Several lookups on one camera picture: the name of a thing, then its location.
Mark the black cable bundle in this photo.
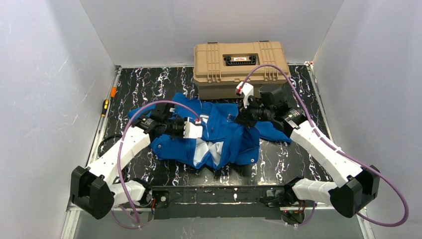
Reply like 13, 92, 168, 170
97, 134, 124, 159

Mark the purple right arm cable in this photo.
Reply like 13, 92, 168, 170
239, 64, 410, 228

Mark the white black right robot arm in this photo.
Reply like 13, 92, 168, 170
234, 83, 380, 218

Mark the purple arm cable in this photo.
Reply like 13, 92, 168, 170
110, 100, 203, 230
239, 64, 410, 228

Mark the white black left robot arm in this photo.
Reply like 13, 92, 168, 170
70, 101, 189, 219

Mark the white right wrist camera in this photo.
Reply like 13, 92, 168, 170
235, 82, 254, 109

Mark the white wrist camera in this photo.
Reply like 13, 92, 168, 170
235, 82, 254, 109
183, 121, 203, 139

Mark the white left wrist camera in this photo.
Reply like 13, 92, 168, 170
183, 121, 203, 139

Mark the yellow black handled screwdriver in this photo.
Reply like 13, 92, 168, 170
101, 99, 109, 117

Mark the tan plastic toolbox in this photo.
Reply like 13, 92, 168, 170
194, 41, 290, 100

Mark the orange handled screwdriver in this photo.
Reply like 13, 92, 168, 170
110, 87, 116, 98

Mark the blue zip jacket white lining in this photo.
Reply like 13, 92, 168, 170
149, 93, 292, 169

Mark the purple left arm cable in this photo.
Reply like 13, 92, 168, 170
110, 100, 203, 230

